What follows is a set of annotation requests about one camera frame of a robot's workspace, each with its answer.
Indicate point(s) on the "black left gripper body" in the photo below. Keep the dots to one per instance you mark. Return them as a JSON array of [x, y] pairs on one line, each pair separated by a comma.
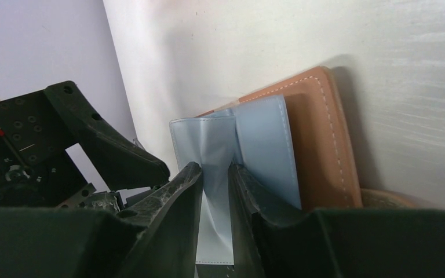
[[35, 168]]

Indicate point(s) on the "tan leather card holder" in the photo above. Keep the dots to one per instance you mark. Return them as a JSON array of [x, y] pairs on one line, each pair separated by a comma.
[[293, 137]]

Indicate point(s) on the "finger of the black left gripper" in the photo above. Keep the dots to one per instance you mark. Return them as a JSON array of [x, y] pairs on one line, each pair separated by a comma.
[[120, 163], [99, 199]]

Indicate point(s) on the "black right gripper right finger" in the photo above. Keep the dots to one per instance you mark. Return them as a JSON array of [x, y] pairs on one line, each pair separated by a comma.
[[272, 238]]

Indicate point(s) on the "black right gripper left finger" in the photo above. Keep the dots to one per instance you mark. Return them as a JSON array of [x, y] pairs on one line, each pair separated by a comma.
[[167, 223]]

